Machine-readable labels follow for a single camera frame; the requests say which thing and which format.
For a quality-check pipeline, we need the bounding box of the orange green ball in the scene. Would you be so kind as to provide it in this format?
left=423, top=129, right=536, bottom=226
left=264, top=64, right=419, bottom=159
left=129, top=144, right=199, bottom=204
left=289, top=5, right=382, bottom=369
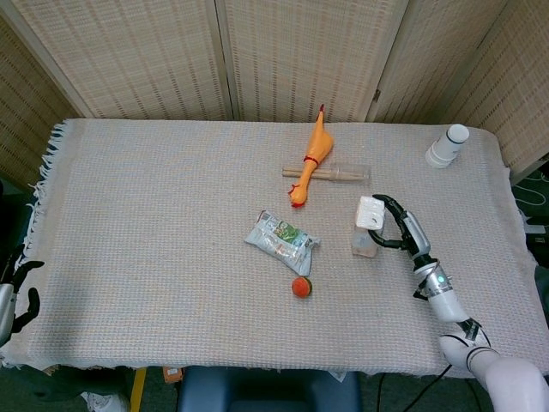
left=291, top=276, right=314, bottom=300

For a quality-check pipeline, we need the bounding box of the wooden rolling pin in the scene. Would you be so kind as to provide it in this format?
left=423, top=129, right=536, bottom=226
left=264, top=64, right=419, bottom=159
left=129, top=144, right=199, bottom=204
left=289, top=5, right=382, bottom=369
left=281, top=166, right=371, bottom=183

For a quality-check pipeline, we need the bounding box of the yellow post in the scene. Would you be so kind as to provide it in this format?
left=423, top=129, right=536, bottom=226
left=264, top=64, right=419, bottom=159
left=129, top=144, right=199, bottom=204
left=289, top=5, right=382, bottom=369
left=129, top=367, right=148, bottom=412

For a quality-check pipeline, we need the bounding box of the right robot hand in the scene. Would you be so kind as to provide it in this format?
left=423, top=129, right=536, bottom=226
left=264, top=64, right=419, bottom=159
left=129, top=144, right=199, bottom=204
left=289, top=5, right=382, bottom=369
left=369, top=193, right=432, bottom=261

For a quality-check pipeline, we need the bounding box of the white shoe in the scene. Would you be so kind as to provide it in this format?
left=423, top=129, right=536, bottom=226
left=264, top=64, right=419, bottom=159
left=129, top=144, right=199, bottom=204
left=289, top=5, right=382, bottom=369
left=80, top=389, right=130, bottom=412

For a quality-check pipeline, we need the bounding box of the silver snack bag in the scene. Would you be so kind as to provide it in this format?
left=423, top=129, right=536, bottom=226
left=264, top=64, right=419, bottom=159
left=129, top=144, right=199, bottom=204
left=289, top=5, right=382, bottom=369
left=244, top=209, right=322, bottom=277

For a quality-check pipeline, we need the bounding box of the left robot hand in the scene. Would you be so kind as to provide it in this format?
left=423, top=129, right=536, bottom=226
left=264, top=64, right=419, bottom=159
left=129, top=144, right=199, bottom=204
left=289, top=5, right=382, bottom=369
left=0, top=246, right=45, bottom=348

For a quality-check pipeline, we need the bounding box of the yellow rubber chicken toy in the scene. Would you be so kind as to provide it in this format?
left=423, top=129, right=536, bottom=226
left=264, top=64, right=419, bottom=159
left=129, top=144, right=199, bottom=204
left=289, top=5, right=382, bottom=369
left=286, top=104, right=336, bottom=210

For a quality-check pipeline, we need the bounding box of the beige woven tablecloth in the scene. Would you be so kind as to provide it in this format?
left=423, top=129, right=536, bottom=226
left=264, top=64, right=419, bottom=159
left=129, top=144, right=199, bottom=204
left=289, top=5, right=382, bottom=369
left=0, top=118, right=549, bottom=379

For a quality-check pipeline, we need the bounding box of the blue padded seat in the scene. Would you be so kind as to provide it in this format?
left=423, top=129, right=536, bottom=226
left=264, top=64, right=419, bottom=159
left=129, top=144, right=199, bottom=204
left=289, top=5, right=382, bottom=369
left=177, top=365, right=363, bottom=412

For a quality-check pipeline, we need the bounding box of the woven folding screen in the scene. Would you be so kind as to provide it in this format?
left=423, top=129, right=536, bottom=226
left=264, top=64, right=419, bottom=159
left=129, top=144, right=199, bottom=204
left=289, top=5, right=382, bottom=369
left=0, top=0, right=549, bottom=192

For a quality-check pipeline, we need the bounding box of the orange box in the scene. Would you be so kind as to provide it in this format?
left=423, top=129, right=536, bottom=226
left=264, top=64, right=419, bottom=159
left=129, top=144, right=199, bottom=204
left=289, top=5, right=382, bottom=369
left=162, top=365, right=186, bottom=385

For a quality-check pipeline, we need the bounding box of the black cable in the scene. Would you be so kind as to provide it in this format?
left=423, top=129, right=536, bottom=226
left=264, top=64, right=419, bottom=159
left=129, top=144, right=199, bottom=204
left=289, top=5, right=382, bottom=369
left=376, top=364, right=454, bottom=412

